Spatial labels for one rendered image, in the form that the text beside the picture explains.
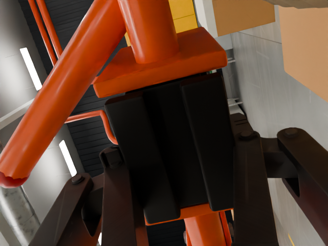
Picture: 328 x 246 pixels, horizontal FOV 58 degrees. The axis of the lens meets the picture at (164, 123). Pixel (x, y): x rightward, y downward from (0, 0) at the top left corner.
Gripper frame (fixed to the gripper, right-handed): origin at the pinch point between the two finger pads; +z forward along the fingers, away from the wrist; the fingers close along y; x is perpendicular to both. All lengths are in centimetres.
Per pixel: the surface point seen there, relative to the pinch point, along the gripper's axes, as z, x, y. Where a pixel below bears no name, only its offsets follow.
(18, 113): 718, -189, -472
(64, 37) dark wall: 1041, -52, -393
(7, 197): 414, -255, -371
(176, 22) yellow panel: 719, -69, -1
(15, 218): 408, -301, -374
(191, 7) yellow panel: 721, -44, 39
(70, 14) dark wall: 1050, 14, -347
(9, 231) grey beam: 186, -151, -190
